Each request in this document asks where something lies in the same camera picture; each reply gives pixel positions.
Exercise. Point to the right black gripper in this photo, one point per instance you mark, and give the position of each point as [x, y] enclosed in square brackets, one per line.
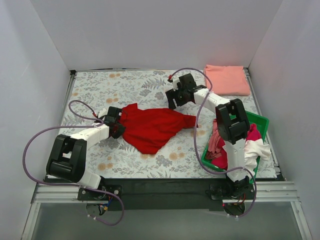
[173, 97]

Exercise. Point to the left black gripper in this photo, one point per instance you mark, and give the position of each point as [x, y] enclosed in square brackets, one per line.
[118, 122]

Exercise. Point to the red t shirt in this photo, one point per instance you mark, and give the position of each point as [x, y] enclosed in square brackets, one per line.
[150, 129]

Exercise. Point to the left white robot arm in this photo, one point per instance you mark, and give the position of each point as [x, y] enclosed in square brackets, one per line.
[67, 159]

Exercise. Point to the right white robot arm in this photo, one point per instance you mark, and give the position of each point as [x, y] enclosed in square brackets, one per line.
[232, 125]

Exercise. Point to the floral table mat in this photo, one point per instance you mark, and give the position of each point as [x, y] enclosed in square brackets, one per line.
[115, 158]

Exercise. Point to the folded pink t shirt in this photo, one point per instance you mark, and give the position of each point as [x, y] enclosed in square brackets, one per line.
[227, 80]

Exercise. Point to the dusty pink shirt in basket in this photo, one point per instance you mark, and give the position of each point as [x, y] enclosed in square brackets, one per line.
[214, 149]

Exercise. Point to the magenta shirt in basket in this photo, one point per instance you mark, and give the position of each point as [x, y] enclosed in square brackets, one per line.
[222, 162]

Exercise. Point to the green plastic basket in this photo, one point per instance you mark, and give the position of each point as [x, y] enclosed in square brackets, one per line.
[262, 126]

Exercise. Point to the white shirt in basket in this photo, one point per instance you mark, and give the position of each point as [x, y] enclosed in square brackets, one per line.
[254, 149]

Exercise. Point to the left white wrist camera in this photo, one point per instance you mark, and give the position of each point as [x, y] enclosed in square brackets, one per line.
[101, 113]

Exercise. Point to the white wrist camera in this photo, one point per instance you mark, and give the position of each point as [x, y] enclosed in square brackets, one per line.
[101, 113]
[175, 82]

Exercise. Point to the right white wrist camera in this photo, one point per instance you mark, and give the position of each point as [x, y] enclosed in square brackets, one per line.
[175, 82]

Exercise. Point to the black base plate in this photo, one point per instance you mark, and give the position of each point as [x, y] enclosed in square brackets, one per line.
[166, 193]

